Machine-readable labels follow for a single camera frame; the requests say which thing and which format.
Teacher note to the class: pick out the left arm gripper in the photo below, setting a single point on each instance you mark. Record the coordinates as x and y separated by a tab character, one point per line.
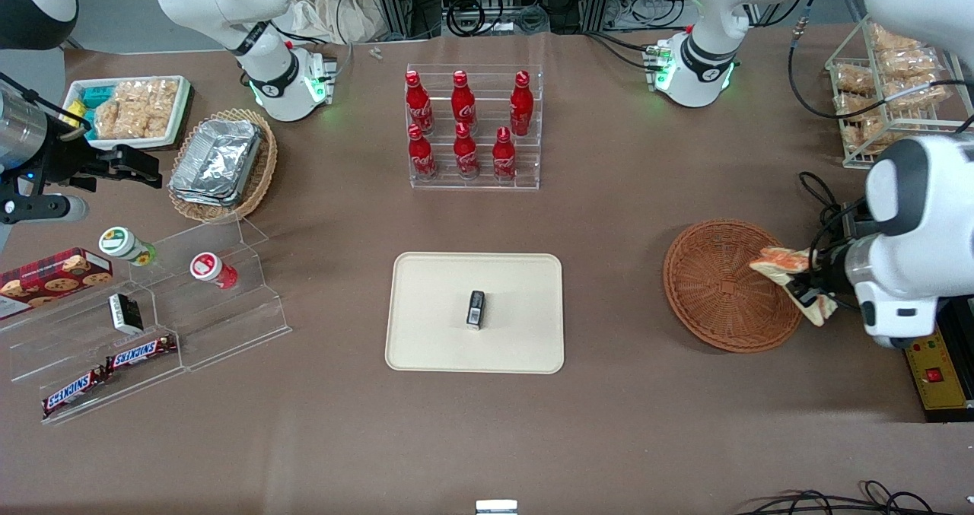
829	269

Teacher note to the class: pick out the rice cracker packet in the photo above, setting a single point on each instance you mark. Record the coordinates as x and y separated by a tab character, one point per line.
137	108

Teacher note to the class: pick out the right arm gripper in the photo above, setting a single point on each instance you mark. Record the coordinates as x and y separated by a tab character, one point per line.
67	160

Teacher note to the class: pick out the fried snack packet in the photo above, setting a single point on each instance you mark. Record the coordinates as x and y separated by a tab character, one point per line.
854	80
917	90
864	135
909	62
894	39

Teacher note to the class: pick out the white snack tray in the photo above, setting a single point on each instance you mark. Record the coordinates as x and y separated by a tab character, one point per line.
183	112

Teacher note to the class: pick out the cream rectangular serving tray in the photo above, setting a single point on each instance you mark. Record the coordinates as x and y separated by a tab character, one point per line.
434	317

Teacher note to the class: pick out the aluminium foil container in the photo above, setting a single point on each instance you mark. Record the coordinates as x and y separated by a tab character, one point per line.
217	161

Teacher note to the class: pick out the small black box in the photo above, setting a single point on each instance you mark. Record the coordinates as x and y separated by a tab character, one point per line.
475	309

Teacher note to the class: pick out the green lid yogurt cup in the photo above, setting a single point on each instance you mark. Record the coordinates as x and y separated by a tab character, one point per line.
122	243

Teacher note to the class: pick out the beige cloth bag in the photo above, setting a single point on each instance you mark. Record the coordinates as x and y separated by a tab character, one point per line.
327	9

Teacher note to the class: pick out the Snickers chocolate bar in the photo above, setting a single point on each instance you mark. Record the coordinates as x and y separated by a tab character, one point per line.
76	392
141	353

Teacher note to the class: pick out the black white small carton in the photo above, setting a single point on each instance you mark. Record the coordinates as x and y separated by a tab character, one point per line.
125	313

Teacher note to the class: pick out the red cola bottle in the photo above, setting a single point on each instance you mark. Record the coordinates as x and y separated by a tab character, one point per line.
463	100
421	156
418	104
521	104
466	154
504	157

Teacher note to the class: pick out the black yellow control box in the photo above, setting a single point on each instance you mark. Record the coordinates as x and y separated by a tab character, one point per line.
940	382

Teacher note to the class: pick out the yellow snack packet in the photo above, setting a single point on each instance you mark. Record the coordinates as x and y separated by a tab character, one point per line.
74	116

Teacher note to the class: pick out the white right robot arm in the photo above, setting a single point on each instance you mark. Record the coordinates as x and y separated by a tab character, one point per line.
278	81

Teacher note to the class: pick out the plastic triangle sandwich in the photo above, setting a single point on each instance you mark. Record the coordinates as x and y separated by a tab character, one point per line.
780	260

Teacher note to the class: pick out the red white yogurt cup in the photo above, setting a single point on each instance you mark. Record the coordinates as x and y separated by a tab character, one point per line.
209	268

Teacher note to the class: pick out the clear acrylic step shelf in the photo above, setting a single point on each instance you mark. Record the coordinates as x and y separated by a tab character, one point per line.
228	325

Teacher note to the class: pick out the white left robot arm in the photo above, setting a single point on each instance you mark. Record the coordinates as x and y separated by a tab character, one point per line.
928	195

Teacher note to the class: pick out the clear acrylic bottle rack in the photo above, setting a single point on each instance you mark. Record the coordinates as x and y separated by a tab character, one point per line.
475	184

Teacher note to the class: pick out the small white device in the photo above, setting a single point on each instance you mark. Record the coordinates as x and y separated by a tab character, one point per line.
496	508

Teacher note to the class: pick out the red cookie box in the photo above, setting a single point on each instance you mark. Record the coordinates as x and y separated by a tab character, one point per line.
53	279

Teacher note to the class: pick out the teal snack packet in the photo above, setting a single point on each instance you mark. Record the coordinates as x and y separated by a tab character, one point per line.
95	96

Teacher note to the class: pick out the round brown wicker basket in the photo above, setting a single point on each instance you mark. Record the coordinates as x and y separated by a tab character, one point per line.
715	294

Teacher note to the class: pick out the oval light wicker basket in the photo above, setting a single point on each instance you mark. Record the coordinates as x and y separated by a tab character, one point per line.
262	173

